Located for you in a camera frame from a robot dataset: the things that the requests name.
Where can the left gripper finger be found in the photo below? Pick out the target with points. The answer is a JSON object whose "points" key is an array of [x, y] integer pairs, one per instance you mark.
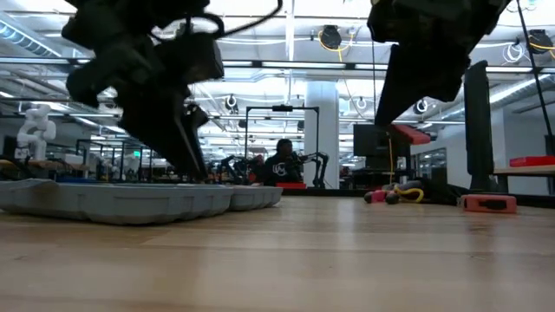
{"points": [[160, 130], [197, 115]]}

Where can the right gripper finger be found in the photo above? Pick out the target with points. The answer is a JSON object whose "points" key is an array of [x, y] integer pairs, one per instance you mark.
{"points": [[399, 86]]}

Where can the grey plastic tool case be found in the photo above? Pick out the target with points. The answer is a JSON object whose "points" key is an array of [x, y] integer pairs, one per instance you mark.
{"points": [[130, 203]]}

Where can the red tape measure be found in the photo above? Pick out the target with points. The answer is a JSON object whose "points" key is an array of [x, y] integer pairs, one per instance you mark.
{"points": [[472, 203]]}

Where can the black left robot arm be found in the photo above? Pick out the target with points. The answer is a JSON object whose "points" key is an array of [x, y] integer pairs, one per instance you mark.
{"points": [[130, 6]]}

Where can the black background robot arm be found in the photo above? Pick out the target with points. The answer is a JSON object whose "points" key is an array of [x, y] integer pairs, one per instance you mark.
{"points": [[320, 169]]}

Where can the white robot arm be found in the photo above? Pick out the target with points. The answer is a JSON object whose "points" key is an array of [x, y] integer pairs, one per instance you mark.
{"points": [[37, 130]]}

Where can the black background monitor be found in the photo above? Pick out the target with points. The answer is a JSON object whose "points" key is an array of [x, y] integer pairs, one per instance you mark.
{"points": [[370, 141]]}

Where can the person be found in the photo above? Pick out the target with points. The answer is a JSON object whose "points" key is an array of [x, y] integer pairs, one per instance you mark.
{"points": [[279, 169]]}

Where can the black glove yellow cuff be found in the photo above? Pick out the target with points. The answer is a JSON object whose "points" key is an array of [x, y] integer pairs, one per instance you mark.
{"points": [[438, 190]]}

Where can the wooden background bench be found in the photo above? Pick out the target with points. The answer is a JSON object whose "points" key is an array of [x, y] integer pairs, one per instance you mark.
{"points": [[52, 165]]}

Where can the small red tray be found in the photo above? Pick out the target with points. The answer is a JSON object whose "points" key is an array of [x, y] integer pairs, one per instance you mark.
{"points": [[290, 185]]}

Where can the wooden background table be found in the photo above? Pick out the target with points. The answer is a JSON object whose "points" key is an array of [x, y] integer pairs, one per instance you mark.
{"points": [[524, 170]]}

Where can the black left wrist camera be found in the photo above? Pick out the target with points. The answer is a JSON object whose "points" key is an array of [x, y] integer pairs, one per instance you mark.
{"points": [[195, 58]]}

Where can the black background frame station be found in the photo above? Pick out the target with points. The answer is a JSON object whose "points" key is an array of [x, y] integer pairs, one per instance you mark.
{"points": [[260, 108]]}

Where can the black frame-mounted camera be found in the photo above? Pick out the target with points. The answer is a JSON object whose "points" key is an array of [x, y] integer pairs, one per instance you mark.
{"points": [[282, 108]]}

